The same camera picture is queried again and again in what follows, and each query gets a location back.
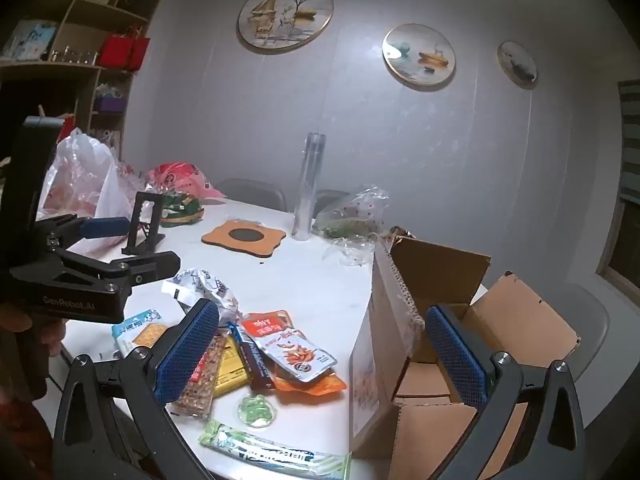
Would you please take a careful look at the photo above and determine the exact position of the grey chair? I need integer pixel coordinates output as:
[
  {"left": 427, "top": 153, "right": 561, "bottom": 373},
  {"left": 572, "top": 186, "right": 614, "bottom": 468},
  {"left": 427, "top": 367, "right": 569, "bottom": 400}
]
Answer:
[
  {"left": 315, "top": 189, "right": 351, "bottom": 217},
  {"left": 215, "top": 179, "right": 288, "bottom": 212}
]

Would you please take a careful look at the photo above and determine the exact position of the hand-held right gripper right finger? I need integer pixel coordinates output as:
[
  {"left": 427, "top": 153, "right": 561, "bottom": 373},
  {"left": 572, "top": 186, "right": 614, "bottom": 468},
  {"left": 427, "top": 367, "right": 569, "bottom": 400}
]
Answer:
[{"left": 425, "top": 303, "right": 586, "bottom": 480}]

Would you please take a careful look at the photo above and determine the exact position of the small round wall picture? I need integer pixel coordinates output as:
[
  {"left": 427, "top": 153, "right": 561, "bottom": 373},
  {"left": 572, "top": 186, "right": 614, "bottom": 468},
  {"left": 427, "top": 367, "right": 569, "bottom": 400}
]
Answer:
[{"left": 496, "top": 41, "right": 538, "bottom": 90}]

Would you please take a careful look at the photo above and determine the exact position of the brown cardboard box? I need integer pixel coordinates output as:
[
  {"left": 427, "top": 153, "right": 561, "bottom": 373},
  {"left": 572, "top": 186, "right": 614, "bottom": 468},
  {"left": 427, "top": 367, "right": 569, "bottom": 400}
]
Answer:
[{"left": 348, "top": 232, "right": 583, "bottom": 480}]

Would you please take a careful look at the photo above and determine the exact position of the yellow biscuit packet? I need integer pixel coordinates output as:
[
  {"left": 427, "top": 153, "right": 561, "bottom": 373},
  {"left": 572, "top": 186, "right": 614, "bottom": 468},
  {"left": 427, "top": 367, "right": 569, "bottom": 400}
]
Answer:
[{"left": 212, "top": 332, "right": 251, "bottom": 398}]

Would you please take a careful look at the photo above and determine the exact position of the silver and red snack packet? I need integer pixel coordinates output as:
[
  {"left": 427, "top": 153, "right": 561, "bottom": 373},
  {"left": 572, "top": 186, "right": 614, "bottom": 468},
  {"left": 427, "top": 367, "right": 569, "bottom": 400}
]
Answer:
[{"left": 241, "top": 310, "right": 338, "bottom": 383}]

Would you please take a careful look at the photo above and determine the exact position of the person's red patterned clothing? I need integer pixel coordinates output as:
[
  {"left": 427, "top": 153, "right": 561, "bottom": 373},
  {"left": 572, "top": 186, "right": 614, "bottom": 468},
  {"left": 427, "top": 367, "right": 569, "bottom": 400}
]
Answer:
[{"left": 0, "top": 360, "right": 56, "bottom": 480}]

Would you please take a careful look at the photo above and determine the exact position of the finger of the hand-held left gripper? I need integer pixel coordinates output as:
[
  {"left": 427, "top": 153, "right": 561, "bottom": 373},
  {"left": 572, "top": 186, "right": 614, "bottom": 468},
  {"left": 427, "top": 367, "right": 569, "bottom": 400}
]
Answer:
[
  {"left": 36, "top": 214, "right": 132, "bottom": 251},
  {"left": 47, "top": 249, "right": 182, "bottom": 297}
]

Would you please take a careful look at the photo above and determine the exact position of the clear red printed bag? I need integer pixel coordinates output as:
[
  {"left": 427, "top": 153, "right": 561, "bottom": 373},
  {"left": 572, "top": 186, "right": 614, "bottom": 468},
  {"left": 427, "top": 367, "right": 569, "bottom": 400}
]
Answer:
[{"left": 116, "top": 161, "right": 151, "bottom": 221}]

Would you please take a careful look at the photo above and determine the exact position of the person's left hand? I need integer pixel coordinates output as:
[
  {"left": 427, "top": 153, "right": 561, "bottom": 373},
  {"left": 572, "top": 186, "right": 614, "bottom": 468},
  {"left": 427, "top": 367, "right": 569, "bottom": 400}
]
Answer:
[{"left": 0, "top": 305, "right": 67, "bottom": 358}]

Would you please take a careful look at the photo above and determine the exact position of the long green and white packet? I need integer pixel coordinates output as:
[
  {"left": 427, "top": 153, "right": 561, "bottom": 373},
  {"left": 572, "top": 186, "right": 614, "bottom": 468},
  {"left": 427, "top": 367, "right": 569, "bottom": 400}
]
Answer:
[{"left": 199, "top": 419, "right": 353, "bottom": 478}]

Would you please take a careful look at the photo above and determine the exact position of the medium round wall picture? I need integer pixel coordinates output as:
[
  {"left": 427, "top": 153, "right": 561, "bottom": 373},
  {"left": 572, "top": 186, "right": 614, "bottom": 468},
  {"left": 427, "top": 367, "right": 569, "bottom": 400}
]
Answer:
[{"left": 382, "top": 23, "right": 457, "bottom": 92}]

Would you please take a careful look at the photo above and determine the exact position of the clear plastic film roll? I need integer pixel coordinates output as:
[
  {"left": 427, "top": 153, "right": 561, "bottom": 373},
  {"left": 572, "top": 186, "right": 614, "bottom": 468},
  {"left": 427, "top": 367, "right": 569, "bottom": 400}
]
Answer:
[{"left": 292, "top": 132, "right": 327, "bottom": 241}]

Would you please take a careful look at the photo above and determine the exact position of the black phone stand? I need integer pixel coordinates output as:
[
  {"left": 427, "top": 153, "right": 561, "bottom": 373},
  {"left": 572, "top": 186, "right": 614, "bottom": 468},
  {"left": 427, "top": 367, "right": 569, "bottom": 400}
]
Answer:
[{"left": 121, "top": 191, "right": 166, "bottom": 256}]

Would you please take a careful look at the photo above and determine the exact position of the window with striped blind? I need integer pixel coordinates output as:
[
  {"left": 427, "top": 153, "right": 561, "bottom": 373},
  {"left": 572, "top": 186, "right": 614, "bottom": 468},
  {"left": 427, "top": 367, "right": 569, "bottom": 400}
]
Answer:
[{"left": 595, "top": 80, "right": 640, "bottom": 291}]

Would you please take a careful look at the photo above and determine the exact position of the orange wooden coaster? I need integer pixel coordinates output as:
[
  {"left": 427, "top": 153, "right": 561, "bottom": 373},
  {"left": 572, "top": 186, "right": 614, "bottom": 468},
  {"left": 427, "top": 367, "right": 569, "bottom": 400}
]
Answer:
[{"left": 201, "top": 219, "right": 287, "bottom": 261}]

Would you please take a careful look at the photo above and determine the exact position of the clear nut bar packet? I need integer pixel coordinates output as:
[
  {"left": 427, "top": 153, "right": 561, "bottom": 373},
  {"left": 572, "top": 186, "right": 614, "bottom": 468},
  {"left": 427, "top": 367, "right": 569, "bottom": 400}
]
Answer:
[{"left": 167, "top": 335, "right": 228, "bottom": 418}]

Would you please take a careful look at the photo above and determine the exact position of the white plastic bag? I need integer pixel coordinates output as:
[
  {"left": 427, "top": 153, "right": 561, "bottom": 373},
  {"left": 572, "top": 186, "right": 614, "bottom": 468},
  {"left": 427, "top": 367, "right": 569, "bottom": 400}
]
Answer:
[{"left": 37, "top": 128, "right": 132, "bottom": 256}]

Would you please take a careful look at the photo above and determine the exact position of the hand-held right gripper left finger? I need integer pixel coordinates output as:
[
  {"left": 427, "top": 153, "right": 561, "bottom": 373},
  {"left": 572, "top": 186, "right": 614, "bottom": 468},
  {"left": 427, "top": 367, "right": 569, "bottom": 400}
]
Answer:
[{"left": 52, "top": 298, "right": 221, "bottom": 480}]

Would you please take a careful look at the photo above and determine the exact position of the crumpled clear plastic wrap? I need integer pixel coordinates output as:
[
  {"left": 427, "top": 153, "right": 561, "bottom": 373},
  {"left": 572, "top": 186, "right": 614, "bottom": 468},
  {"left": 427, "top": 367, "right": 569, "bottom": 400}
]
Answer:
[{"left": 322, "top": 237, "right": 381, "bottom": 267}]

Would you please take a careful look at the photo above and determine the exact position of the orange snack packet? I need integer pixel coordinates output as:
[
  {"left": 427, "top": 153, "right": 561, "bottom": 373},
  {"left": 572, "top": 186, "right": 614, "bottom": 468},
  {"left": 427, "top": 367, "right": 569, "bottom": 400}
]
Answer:
[{"left": 250, "top": 310, "right": 347, "bottom": 397}]

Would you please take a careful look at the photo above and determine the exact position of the green snack packet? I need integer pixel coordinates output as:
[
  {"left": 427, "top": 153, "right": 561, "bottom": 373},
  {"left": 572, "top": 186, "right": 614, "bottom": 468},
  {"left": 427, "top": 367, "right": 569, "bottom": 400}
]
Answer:
[{"left": 160, "top": 192, "right": 205, "bottom": 228}]

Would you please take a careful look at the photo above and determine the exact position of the clear dotted plastic bag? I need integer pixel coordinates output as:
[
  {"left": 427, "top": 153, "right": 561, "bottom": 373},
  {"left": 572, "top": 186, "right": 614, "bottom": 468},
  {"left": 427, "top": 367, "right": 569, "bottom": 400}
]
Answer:
[{"left": 312, "top": 187, "right": 396, "bottom": 241}]

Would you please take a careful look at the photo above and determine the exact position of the crumpled silver snack packet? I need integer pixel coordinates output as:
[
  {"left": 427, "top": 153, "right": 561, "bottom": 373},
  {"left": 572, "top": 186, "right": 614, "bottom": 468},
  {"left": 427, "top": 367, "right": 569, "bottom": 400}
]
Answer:
[{"left": 162, "top": 268, "right": 241, "bottom": 326}]

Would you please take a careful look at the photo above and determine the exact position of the blue cracker packet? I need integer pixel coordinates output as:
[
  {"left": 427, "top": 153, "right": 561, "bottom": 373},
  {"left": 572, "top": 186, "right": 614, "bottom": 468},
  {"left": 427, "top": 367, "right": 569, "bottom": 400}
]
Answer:
[{"left": 111, "top": 309, "right": 168, "bottom": 358}]

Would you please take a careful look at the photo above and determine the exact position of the blue and white box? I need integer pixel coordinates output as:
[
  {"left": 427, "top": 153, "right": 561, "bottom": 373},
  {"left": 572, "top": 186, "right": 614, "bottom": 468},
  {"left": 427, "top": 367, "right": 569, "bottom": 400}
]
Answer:
[{"left": 2, "top": 20, "right": 57, "bottom": 61}]

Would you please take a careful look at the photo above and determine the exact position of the red plastic bag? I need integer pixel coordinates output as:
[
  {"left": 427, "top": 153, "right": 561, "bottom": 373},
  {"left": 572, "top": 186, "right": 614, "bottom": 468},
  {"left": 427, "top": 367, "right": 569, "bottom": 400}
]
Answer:
[{"left": 145, "top": 162, "right": 227, "bottom": 201}]

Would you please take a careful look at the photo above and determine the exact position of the white chair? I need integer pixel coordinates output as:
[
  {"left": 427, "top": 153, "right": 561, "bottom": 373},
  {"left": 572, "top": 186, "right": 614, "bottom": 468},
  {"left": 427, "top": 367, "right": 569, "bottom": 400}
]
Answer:
[{"left": 562, "top": 282, "right": 611, "bottom": 411}]

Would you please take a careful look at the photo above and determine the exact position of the dark chocolate bar packet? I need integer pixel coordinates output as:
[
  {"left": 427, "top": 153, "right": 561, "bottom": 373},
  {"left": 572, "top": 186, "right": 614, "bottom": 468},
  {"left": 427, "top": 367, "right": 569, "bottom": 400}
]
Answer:
[{"left": 227, "top": 322, "right": 275, "bottom": 392}]

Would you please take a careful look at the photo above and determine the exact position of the large round wall picture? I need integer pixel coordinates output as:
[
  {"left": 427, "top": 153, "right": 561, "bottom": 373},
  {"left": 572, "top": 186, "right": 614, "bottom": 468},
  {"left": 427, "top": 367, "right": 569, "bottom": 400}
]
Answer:
[{"left": 236, "top": 0, "right": 335, "bottom": 54}]

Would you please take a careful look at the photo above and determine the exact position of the wooden shelf unit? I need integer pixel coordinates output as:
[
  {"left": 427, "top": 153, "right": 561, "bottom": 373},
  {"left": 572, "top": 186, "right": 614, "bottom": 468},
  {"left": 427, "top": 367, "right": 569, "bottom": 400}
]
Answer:
[{"left": 0, "top": 0, "right": 171, "bottom": 161}]

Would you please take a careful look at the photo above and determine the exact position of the green jelly cup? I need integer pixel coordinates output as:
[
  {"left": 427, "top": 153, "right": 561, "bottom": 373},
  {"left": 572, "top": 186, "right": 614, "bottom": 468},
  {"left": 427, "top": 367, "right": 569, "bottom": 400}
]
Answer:
[{"left": 236, "top": 394, "right": 276, "bottom": 430}]

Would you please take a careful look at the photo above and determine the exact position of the red gift bag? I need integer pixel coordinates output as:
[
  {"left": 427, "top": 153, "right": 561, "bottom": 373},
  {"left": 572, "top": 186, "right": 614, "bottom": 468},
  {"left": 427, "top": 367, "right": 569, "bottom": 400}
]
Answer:
[
  {"left": 129, "top": 27, "right": 151, "bottom": 73},
  {"left": 97, "top": 34, "right": 135, "bottom": 70}
]

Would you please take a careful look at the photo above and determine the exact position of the row of small glass jars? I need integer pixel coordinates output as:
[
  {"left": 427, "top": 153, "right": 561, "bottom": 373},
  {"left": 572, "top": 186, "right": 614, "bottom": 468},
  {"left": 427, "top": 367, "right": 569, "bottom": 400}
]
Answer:
[{"left": 50, "top": 46, "right": 98, "bottom": 64}]

